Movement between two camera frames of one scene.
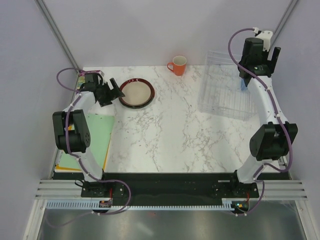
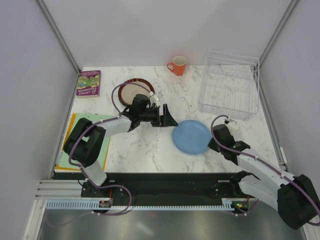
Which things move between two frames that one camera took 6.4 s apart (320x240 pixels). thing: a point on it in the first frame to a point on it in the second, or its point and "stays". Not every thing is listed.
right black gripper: [271, 64] to [211, 145]
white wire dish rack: [221, 92] stays
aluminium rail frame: [72, 189] stays
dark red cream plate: [138, 93] stays
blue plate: [243, 87] to [191, 136]
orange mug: [178, 65] stays
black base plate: [164, 189] stays
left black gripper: [113, 94] to [165, 120]
